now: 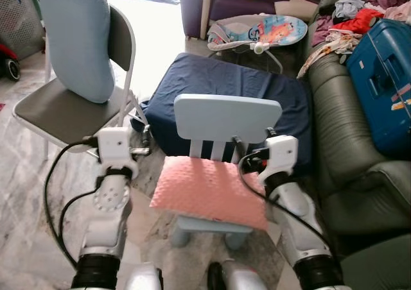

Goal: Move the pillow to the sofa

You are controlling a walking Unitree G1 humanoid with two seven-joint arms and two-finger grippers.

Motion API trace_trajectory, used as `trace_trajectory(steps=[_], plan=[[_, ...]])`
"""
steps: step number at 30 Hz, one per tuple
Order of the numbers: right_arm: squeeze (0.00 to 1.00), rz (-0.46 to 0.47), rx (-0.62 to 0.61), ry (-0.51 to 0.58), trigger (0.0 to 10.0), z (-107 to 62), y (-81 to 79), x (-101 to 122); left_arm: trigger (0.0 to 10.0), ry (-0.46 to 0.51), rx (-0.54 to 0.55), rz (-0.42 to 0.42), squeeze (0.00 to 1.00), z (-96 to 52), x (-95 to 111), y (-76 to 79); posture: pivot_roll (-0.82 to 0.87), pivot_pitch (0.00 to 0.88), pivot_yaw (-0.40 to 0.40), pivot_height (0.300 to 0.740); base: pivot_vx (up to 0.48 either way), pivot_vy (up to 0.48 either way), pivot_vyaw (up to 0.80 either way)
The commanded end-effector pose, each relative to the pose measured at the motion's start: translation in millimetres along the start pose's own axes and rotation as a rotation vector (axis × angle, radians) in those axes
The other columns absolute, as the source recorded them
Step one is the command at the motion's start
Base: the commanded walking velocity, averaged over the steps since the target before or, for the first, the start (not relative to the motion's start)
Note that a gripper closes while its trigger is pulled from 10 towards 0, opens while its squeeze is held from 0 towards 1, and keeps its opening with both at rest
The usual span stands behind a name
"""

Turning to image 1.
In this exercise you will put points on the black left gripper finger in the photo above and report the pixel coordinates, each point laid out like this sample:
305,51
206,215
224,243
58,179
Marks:
148,133

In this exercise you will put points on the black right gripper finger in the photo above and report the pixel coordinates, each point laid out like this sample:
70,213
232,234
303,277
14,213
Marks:
236,144

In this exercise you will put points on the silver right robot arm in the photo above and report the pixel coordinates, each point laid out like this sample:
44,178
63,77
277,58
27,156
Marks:
298,219

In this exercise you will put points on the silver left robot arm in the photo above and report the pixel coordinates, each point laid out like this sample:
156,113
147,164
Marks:
109,206

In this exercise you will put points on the pink dotted pillow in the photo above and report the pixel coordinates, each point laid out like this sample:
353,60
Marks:
205,190

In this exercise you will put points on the dark green leather sofa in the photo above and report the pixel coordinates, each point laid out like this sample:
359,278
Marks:
340,129

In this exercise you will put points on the light blue pillow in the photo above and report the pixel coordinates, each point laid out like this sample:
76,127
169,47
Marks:
77,40

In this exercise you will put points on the light blue child chair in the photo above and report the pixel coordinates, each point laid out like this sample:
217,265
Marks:
225,115

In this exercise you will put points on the grey metal folding chair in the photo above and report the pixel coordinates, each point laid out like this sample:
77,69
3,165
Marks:
61,110

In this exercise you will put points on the silver right robot leg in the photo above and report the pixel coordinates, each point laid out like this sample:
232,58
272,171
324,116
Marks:
241,277

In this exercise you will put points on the silver robot leg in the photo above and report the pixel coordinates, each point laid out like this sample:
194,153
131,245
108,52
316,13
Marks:
241,277
144,278

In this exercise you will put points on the whale print baby bouncer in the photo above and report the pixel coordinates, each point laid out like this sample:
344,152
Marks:
276,30

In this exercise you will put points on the silver left robot leg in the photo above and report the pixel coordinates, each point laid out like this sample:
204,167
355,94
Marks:
144,278

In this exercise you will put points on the floral patterned cloth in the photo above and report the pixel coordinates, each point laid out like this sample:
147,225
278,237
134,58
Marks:
327,49

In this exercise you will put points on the purple armchair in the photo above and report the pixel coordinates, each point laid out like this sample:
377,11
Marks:
225,8

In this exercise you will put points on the blue hard suitcase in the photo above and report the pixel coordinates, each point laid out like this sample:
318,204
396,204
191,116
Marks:
385,85

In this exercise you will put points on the red toy car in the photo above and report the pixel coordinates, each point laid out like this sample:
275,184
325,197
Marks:
9,62

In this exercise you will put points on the red garment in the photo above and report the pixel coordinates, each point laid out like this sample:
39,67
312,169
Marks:
359,20

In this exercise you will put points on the grey mesh playpen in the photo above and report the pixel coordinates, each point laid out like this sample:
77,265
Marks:
19,17

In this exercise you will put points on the grey blue garment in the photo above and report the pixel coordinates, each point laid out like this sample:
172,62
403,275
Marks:
349,6

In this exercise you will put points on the pink garment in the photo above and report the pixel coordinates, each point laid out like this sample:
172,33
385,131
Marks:
398,13

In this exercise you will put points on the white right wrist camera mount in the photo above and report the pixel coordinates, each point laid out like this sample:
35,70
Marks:
279,155

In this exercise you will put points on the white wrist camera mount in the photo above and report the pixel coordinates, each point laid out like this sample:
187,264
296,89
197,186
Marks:
115,145
279,155

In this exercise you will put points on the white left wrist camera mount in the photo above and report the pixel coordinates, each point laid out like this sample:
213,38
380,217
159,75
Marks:
115,145

